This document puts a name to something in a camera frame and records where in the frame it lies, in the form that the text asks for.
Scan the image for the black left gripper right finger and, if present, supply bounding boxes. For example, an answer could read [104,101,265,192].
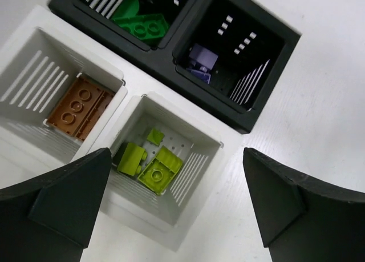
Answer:
[243,148,364,261]

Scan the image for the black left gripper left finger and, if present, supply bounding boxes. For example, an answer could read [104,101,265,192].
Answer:
[1,148,111,261]

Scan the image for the lime square lego brick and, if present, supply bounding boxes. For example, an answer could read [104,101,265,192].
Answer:
[117,143,148,176]

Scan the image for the brown lego plate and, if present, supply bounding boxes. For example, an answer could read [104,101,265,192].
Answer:
[47,76,103,136]
[75,91,115,141]

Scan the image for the green rectangular lego brick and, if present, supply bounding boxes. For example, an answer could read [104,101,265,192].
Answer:
[111,14,169,46]

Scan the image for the green rounded brick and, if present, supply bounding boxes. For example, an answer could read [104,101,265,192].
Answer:
[111,0,140,20]

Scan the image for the small lime lego piece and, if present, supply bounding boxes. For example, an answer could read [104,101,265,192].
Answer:
[147,128,165,146]

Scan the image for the white slotted container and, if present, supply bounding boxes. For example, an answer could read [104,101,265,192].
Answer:
[1,6,225,251]

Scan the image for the black slotted container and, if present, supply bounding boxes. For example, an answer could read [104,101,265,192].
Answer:
[48,0,301,134]

